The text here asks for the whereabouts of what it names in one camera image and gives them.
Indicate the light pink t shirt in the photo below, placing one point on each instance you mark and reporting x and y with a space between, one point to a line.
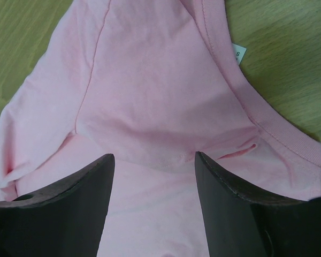
151 82

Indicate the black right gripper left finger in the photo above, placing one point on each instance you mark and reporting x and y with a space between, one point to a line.
65 218

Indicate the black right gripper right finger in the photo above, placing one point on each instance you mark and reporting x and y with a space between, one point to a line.
242 219

